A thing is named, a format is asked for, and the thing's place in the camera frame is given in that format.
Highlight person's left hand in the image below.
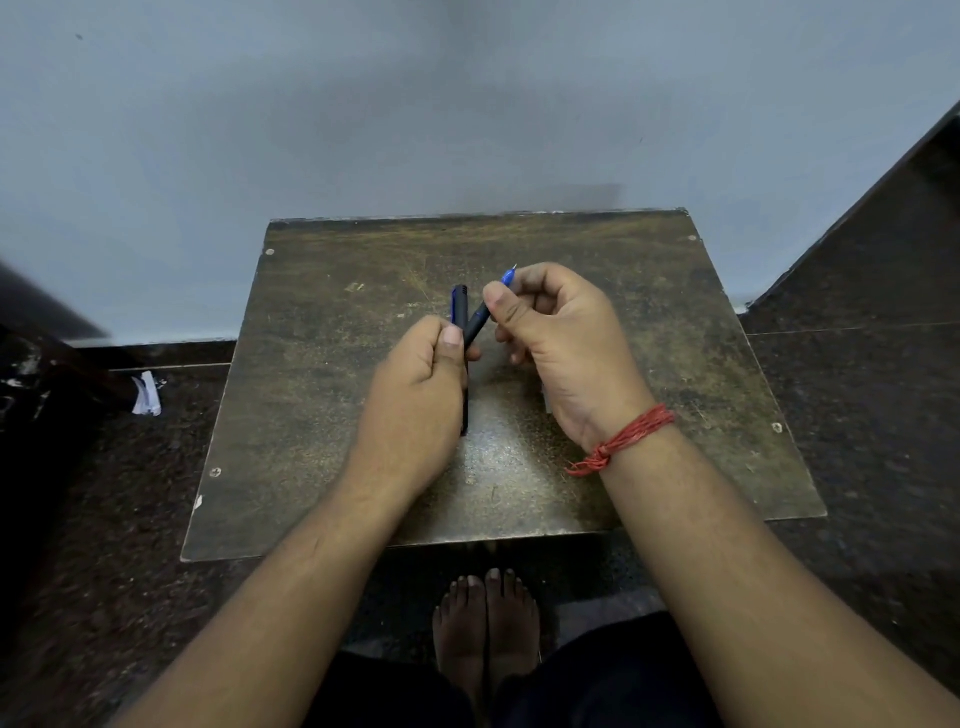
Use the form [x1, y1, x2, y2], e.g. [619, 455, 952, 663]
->
[341, 315, 482, 501]

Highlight person's right hand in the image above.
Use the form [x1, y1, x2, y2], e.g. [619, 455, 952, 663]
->
[483, 261, 660, 456]

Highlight black pen with blue tip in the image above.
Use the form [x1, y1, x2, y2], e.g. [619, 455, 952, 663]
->
[462, 263, 519, 352]

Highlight blue and black pen cap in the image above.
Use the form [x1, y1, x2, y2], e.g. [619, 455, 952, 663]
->
[449, 284, 471, 438]

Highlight person's right forearm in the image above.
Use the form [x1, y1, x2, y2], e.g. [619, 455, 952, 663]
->
[598, 423, 960, 728]

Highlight person's left forearm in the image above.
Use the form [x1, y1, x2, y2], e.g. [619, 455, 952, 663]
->
[108, 472, 425, 728]

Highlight person's right foot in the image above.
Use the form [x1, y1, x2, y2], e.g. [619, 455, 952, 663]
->
[485, 567, 542, 695]

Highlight person's foot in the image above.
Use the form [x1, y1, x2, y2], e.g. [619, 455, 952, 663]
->
[485, 567, 542, 695]
[432, 575, 489, 708]

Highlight person's left foot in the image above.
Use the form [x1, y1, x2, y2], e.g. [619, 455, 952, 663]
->
[432, 575, 489, 708]

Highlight crumpled white paper scrap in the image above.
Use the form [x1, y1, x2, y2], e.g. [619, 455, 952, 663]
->
[131, 369, 164, 418]

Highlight person's dark trousers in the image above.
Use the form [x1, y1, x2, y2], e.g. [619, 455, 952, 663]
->
[303, 610, 725, 728]

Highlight dark wooden furniture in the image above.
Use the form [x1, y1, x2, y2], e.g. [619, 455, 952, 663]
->
[0, 257, 140, 414]

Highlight red thread bracelet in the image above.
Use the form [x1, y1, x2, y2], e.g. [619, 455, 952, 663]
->
[565, 404, 678, 480]

